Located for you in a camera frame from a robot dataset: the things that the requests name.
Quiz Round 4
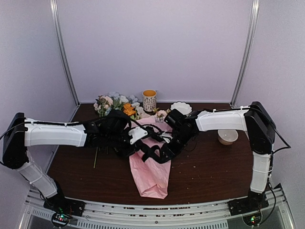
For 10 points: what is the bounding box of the right aluminium frame post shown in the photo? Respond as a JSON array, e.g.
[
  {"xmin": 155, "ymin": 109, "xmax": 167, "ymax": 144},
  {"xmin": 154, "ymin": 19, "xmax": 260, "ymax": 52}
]
[{"xmin": 230, "ymin": 0, "xmax": 260, "ymax": 107}]

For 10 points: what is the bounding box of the left aluminium frame post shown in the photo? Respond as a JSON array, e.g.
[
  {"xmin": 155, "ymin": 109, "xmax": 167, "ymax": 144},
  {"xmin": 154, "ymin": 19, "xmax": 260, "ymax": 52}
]
[{"xmin": 49, "ymin": 0, "xmax": 81, "ymax": 105}]

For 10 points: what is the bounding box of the black ribbon strap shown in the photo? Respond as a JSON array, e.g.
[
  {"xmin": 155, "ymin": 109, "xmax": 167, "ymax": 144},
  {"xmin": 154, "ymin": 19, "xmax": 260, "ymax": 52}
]
[{"xmin": 133, "ymin": 121, "xmax": 172, "ymax": 165}]

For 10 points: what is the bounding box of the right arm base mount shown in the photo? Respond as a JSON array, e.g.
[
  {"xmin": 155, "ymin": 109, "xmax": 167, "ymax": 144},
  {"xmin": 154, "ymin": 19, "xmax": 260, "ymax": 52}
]
[{"xmin": 227, "ymin": 198, "xmax": 269, "ymax": 216}]

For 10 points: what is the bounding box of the plain white bowl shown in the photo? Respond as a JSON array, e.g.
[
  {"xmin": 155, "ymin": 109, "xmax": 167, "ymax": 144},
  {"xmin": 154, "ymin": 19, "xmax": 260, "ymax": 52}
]
[{"xmin": 217, "ymin": 130, "xmax": 239, "ymax": 146}]

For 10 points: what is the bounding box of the pink wrapping paper sheet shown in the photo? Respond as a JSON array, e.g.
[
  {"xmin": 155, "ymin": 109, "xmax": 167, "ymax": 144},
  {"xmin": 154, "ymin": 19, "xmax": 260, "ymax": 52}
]
[{"xmin": 129, "ymin": 116, "xmax": 172, "ymax": 199}]

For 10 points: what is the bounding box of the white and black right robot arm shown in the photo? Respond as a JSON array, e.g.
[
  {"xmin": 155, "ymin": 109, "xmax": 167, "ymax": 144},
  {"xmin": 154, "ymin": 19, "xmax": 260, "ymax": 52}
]
[{"xmin": 160, "ymin": 101, "xmax": 276, "ymax": 211}]

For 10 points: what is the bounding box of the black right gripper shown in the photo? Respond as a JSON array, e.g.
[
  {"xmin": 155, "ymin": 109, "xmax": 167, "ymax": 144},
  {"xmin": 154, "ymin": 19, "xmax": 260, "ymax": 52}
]
[{"xmin": 160, "ymin": 129, "xmax": 194, "ymax": 162}]

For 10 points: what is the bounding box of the floral mug with yellow inside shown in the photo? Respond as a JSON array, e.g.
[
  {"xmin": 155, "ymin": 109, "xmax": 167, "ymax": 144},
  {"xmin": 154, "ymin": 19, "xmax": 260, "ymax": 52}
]
[{"xmin": 142, "ymin": 90, "xmax": 157, "ymax": 112}]

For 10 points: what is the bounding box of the white scalloped bowl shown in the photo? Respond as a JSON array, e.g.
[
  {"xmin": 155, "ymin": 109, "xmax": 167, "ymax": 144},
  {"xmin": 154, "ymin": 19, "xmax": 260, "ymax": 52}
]
[{"xmin": 170, "ymin": 102, "xmax": 192, "ymax": 115}]

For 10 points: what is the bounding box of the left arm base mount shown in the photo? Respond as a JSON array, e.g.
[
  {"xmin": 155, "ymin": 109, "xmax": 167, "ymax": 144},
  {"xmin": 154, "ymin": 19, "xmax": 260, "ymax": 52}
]
[{"xmin": 43, "ymin": 199, "xmax": 85, "ymax": 217}]

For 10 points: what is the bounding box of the orange fake flower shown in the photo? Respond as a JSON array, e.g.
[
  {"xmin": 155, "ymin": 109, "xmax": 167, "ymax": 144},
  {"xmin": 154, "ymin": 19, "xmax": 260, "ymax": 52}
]
[{"xmin": 123, "ymin": 103, "xmax": 136, "ymax": 116}]

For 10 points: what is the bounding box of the aluminium frame post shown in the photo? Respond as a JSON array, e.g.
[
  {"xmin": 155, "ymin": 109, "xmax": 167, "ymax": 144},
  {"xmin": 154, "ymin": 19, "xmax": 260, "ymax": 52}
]
[
  {"xmin": 49, "ymin": 0, "xmax": 81, "ymax": 105},
  {"xmin": 230, "ymin": 0, "xmax": 260, "ymax": 107}
]

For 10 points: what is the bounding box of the aluminium front rail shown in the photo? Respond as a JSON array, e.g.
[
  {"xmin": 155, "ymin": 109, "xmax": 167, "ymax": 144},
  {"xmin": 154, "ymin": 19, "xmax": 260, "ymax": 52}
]
[{"xmin": 23, "ymin": 188, "xmax": 291, "ymax": 229}]

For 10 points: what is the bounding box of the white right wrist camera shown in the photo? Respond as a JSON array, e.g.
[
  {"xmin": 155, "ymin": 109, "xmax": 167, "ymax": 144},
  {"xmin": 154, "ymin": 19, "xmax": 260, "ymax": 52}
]
[{"xmin": 158, "ymin": 132, "xmax": 173, "ymax": 143}]

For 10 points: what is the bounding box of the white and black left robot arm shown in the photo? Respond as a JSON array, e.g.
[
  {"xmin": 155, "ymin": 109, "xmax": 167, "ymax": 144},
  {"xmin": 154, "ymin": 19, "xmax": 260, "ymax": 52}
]
[{"xmin": 0, "ymin": 111, "xmax": 150, "ymax": 212}]

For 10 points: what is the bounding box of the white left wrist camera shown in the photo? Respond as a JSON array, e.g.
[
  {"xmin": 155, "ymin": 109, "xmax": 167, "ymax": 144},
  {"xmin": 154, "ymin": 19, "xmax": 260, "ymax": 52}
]
[{"xmin": 128, "ymin": 126, "xmax": 148, "ymax": 145}]

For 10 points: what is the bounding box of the pile of fake flowers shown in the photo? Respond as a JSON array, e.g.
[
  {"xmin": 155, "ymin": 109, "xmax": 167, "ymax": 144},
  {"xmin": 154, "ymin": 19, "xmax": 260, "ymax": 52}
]
[{"xmin": 92, "ymin": 92, "xmax": 143, "ymax": 169}]

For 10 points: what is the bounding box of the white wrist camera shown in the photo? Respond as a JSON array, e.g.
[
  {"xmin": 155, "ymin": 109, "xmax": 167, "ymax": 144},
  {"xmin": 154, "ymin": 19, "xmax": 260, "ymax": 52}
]
[
  {"xmin": 158, "ymin": 132, "xmax": 173, "ymax": 143},
  {"xmin": 128, "ymin": 126, "xmax": 148, "ymax": 145}
]

